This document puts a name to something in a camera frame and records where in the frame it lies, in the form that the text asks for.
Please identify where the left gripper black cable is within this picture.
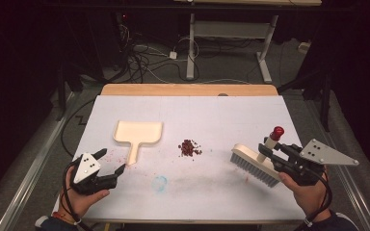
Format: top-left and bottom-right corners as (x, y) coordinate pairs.
(62, 159), (93, 231)

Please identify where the white brush with red-capped handle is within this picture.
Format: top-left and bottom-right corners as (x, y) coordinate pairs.
(229, 125), (285, 189)

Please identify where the tangle of floor cables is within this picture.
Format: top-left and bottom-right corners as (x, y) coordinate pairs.
(114, 22), (203, 85)

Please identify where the black tripod stand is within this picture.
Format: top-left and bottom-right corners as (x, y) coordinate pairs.
(277, 47), (335, 133)

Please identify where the red orange wristband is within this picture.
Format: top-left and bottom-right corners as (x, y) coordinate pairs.
(51, 211), (75, 226)

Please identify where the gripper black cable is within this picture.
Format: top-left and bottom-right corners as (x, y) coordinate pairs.
(62, 159), (93, 231)
(304, 168), (333, 227)

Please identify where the white power strip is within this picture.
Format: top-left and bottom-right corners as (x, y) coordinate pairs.
(298, 40), (312, 55)

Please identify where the metal floor rail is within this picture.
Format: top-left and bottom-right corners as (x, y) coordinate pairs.
(0, 90), (76, 231)
(304, 101), (370, 231)

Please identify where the white metal desk frame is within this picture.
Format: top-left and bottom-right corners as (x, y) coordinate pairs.
(185, 12), (279, 85)

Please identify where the pile of red crumbs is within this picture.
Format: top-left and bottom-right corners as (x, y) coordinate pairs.
(177, 139), (203, 159)

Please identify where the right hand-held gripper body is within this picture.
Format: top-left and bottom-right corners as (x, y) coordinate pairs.
(269, 138), (360, 188)

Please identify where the white table cover sheet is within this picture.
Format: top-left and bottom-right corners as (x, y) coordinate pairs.
(51, 94), (306, 223)

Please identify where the person's right hand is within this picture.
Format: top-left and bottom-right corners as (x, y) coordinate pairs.
(277, 166), (332, 222)

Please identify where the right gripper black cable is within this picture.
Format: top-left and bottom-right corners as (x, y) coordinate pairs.
(304, 168), (333, 227)

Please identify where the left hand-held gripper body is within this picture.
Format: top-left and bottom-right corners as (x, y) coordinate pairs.
(69, 152), (119, 196)

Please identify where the cream plastic dustpan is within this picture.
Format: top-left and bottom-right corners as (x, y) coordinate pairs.
(112, 119), (164, 167)

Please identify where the wooden table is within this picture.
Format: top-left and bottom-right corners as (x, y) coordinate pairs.
(99, 83), (279, 97)

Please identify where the person's left hand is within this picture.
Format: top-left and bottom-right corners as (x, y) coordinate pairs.
(58, 163), (111, 223)

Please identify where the black floor cable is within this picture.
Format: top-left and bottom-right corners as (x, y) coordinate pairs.
(60, 98), (96, 159)

